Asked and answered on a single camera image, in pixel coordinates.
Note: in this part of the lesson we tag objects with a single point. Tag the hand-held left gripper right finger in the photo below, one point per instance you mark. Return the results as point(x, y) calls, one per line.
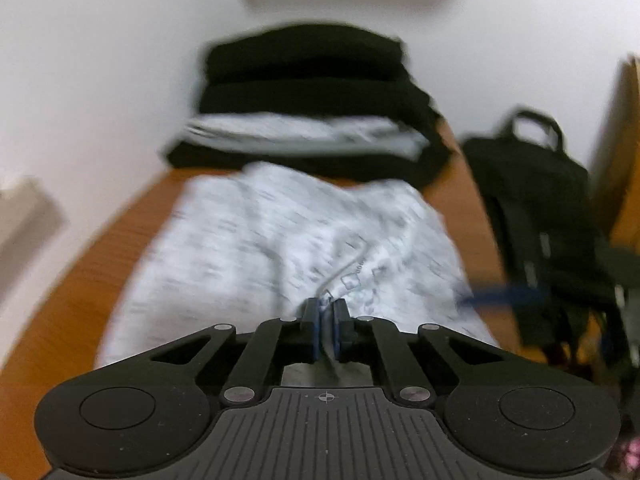
point(341, 332)

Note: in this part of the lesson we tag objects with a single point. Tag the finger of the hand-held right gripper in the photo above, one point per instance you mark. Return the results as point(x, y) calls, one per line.
point(500, 296)

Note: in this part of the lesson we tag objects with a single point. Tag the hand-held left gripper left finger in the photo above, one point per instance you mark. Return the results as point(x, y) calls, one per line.
point(311, 332)

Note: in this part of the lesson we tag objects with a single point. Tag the pink cloth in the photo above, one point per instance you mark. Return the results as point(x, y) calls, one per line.
point(630, 455)

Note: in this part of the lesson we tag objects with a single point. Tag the wooden furniture panel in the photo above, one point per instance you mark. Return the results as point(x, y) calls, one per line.
point(622, 150)

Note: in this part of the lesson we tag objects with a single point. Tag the grey folded garment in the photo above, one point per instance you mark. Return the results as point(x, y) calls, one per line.
point(250, 135)

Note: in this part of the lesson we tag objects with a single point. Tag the beige window sill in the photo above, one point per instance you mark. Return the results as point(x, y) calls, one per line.
point(25, 215)

